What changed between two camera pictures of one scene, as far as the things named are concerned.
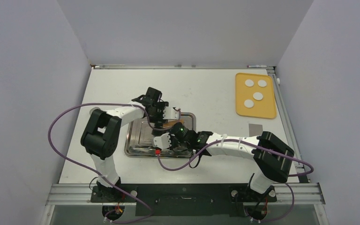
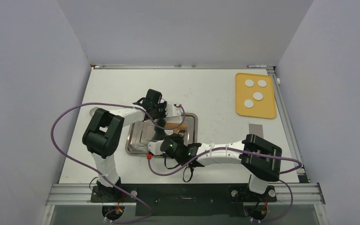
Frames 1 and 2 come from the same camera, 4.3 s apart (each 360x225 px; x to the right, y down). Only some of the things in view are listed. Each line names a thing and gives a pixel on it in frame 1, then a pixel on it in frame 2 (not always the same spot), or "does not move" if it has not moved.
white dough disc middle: (258, 96) does not move
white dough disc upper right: (262, 83) does not move
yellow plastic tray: (254, 95) does not move
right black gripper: (174, 145) → (180, 139)
